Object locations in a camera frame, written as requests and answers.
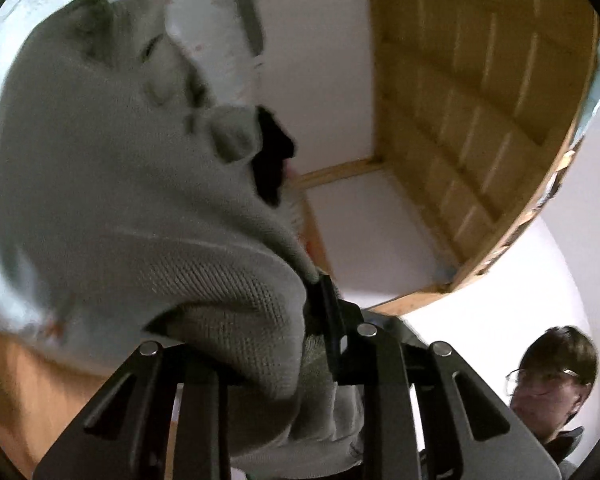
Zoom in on person's grey collar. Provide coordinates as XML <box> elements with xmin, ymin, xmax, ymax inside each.
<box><xmin>541</xmin><ymin>426</ymin><xmax>589</xmax><ymax>480</ymax></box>

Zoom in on thin framed glasses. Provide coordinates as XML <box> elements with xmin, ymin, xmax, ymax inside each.
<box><xmin>505</xmin><ymin>366</ymin><xmax>590</xmax><ymax>387</ymax></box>

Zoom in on wooden bunk bed frame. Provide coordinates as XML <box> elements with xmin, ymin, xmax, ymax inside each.
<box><xmin>285</xmin><ymin>0</ymin><xmax>600</xmax><ymax>317</ymax></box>

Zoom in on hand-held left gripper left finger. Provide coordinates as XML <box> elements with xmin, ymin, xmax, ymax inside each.
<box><xmin>32</xmin><ymin>340</ymin><xmax>232</xmax><ymax>480</ymax></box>

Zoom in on grey green knit sweater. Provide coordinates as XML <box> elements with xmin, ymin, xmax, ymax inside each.
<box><xmin>0</xmin><ymin>0</ymin><xmax>367</xmax><ymax>480</ymax></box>

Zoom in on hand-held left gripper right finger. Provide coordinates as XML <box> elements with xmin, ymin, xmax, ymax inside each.
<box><xmin>304</xmin><ymin>274</ymin><xmax>562</xmax><ymax>480</ymax></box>

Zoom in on black garment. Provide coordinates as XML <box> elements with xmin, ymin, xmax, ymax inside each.
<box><xmin>250</xmin><ymin>106</ymin><xmax>297</xmax><ymax>207</ymax></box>

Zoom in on person's head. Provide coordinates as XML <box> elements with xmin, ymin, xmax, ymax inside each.
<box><xmin>505</xmin><ymin>326</ymin><xmax>600</xmax><ymax>444</ymax></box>

